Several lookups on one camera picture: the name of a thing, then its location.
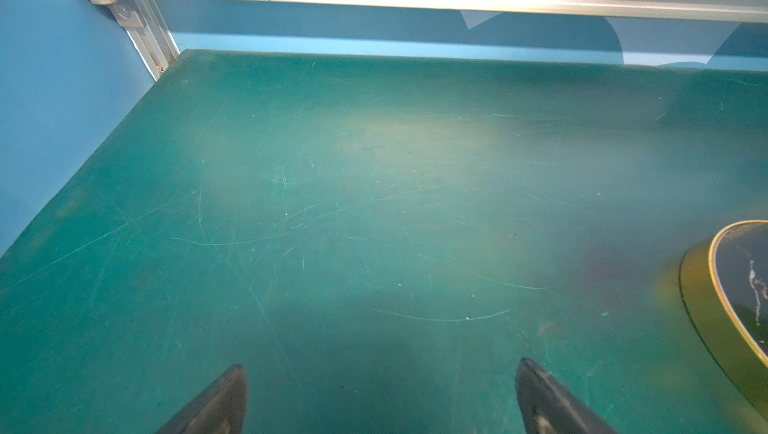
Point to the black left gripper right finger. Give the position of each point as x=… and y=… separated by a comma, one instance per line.
x=547, y=406

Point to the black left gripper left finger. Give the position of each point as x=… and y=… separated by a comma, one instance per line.
x=219, y=408

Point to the gold wire wine glass rack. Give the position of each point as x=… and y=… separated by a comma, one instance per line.
x=723, y=284

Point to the aluminium left frame post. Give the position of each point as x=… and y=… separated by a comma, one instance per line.
x=148, y=31

